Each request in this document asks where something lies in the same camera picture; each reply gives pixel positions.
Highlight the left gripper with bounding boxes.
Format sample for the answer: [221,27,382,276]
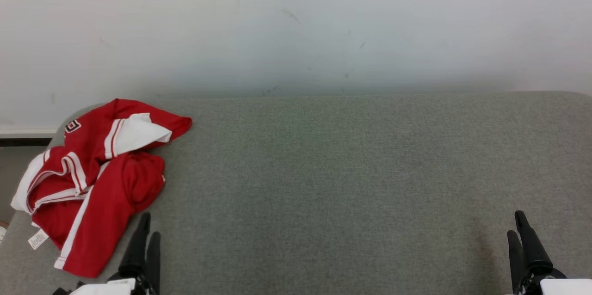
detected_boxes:
[69,213,161,295]

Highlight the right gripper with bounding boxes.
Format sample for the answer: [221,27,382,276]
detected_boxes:
[507,211,592,295]

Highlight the red white-trimmed shorts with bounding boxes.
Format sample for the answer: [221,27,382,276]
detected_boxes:
[28,152,166,278]

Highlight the red white basketball jersey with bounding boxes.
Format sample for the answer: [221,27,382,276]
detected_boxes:
[11,98,192,215]

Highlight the grey fabric sofa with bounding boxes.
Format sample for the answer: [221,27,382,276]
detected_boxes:
[0,92,592,295]

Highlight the white wall baseboard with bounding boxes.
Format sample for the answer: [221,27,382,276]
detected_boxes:
[0,125,61,148]

